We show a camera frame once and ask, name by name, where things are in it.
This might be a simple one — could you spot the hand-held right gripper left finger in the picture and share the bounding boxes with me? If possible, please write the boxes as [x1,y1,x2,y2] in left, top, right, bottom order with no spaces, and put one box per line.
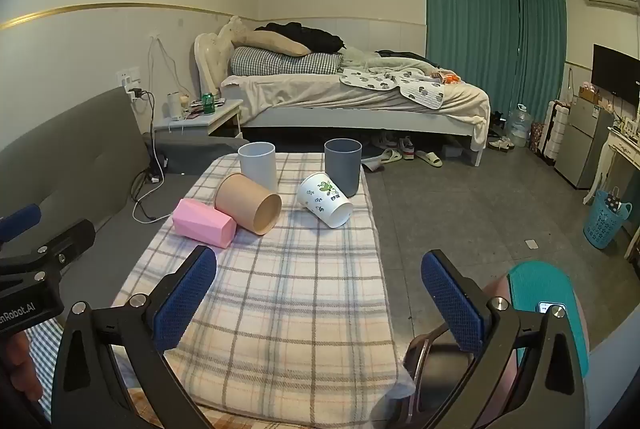
[50,245,218,429]

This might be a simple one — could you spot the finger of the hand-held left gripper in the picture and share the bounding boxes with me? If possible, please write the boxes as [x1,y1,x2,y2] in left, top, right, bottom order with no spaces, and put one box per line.
[0,219,97,281]
[0,203,42,243]

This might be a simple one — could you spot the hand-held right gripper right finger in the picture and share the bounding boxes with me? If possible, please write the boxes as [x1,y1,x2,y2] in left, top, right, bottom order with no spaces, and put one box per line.
[385,250,592,429]

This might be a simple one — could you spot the pink faceted cup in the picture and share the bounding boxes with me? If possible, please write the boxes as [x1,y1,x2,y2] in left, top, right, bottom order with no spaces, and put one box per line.
[172,198,237,250]

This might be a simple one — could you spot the tan cup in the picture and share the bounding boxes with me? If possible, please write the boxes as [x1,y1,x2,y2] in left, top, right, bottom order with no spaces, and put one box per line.
[214,173,283,236]

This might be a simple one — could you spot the light grey cup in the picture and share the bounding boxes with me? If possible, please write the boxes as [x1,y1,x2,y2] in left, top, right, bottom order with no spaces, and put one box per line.
[238,141,278,196]

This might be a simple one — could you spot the white cup with green print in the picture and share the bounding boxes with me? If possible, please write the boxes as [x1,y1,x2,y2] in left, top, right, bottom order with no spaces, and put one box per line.
[296,172,354,228]

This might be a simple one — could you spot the dark grey cup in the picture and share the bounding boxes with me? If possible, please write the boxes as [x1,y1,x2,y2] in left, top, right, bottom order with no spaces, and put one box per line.
[324,138,363,198]

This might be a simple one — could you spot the person's left hand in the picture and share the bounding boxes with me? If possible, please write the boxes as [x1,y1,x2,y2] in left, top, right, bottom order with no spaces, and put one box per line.
[0,330,45,406]

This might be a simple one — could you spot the blue gingham cloth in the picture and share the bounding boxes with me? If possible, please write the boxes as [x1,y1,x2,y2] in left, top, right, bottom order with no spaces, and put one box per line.
[22,321,69,425]

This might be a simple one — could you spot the person's teal shorts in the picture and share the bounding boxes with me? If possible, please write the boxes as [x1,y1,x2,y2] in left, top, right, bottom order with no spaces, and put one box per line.
[507,260,590,378]

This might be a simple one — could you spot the plaid tablecloth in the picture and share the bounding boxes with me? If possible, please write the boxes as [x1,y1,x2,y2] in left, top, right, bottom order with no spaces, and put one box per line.
[111,151,417,427]

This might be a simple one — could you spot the white nightstand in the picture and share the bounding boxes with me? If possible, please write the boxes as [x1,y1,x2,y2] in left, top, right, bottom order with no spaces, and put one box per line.
[154,100,244,140]

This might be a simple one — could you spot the blue laundry basket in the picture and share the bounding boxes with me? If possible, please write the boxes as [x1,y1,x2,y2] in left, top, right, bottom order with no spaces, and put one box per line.
[583,189,632,251]

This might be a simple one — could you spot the red patterned bag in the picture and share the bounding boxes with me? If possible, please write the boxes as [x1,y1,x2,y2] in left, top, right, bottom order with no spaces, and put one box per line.
[529,121,546,155]

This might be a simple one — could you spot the clear water jug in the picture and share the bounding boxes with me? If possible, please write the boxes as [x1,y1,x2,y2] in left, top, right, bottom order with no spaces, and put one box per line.
[507,104,531,148]

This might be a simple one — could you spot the white suitcase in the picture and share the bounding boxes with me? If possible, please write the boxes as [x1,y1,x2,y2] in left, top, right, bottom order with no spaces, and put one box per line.
[541,100,571,166]

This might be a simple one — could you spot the silver fridge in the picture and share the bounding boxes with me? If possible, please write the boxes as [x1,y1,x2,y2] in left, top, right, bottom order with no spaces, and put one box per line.
[555,99,615,190]

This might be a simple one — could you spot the white bed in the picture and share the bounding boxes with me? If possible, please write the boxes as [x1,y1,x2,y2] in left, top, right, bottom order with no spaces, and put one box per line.
[194,16,492,168]

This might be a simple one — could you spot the white patterned quilt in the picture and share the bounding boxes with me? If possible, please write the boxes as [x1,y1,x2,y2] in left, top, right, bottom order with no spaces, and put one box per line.
[340,68,446,110]

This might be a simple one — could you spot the white dresser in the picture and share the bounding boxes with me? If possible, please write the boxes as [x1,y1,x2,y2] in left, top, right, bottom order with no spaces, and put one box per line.
[582,118,640,261]

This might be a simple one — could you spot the pale green blanket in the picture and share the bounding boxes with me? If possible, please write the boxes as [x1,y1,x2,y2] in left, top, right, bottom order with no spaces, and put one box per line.
[340,49,442,82]

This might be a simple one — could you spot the cardboard box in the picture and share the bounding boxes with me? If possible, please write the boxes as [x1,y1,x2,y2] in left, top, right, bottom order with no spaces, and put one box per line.
[578,84,604,106]

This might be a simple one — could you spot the checked pillow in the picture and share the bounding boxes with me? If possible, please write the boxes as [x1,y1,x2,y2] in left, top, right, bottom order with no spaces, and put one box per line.
[231,46,344,76]

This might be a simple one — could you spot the beige pillow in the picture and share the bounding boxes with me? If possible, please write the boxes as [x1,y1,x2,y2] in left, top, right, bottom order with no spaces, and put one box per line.
[243,30,310,58]

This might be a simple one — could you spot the black television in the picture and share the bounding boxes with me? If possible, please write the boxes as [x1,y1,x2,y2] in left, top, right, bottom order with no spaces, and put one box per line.
[592,44,640,108]

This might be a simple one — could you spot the black clothing pile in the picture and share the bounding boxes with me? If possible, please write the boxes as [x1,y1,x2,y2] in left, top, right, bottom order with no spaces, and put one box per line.
[254,22,346,54]

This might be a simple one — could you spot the wide teal curtain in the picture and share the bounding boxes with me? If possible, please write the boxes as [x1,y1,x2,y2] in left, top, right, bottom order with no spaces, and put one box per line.
[424,0,521,82]

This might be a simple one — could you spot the narrow teal curtain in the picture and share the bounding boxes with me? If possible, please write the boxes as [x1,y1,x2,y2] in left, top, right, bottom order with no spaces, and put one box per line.
[519,0,568,66]

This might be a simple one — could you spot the black cable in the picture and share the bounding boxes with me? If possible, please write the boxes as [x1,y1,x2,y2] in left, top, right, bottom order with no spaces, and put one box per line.
[130,169,167,224]

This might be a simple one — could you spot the wall socket with chargers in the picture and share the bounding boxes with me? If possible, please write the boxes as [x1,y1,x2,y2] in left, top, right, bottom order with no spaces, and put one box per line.
[118,68,147,102]

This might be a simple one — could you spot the white charging cable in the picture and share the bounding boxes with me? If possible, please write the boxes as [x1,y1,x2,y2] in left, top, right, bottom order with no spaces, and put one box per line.
[148,35,197,100]

